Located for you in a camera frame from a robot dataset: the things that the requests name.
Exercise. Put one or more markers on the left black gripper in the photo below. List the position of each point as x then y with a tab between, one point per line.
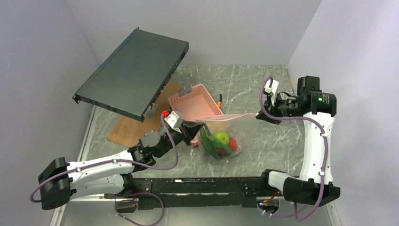
189	129

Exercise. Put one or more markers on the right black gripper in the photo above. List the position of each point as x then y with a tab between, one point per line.
274	109

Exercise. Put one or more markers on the clear zip top bag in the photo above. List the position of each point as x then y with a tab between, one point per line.
238	126

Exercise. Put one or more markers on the green fake apple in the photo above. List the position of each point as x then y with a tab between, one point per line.
222	136

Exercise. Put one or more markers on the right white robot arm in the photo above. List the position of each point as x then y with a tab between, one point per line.
317	110

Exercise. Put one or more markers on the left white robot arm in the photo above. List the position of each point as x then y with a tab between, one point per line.
62	181

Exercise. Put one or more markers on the pink perforated plastic basket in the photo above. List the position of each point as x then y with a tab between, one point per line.
194	104

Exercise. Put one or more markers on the black orange small tool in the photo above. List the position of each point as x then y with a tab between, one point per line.
219	103

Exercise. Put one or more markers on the brown wooden board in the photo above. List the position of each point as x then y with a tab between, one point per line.
127	131

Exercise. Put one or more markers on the dark green rack server chassis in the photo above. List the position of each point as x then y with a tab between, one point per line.
131	78

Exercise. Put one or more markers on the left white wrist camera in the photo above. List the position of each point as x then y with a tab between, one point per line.
174	119

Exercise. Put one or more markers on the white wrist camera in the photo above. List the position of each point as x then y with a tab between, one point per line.
174	119
271	89

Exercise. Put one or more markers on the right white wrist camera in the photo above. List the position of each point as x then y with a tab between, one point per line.
271	89

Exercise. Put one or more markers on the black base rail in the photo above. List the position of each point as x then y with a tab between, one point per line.
196	192

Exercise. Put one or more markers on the aluminium frame rail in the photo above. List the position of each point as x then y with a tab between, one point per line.
84	211

